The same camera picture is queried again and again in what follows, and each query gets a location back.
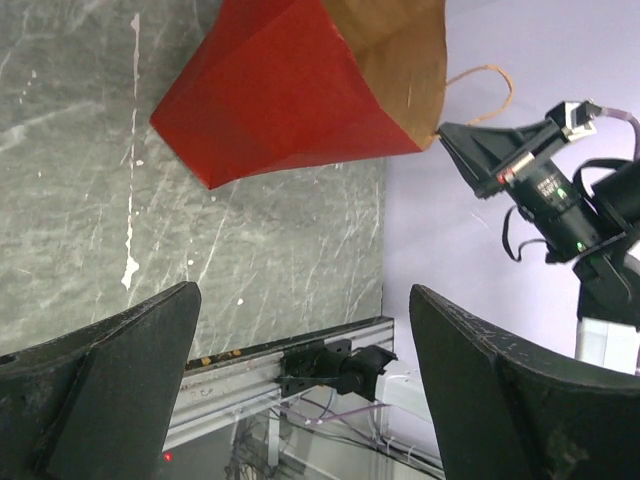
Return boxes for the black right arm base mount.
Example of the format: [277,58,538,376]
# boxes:
[274,339,397,402]

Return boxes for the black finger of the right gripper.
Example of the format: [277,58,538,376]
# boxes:
[437,122,543,198]

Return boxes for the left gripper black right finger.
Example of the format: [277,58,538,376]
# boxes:
[409,284,639,480]

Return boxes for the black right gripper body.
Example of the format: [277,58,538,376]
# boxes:
[497,119,600,263]

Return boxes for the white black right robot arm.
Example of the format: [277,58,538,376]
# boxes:
[438,114,639,375]

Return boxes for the red brown paper bag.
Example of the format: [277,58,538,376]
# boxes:
[150,0,453,189]

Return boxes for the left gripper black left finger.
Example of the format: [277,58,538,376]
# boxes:
[1,281,201,479]

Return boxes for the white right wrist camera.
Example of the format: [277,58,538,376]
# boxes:
[546,100,602,142]

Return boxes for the loose cables under frame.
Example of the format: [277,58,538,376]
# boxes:
[224,384,446,480]

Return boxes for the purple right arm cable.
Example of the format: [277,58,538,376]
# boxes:
[597,105,640,161]

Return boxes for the aluminium frame rail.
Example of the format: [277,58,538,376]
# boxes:
[163,316,394,452]

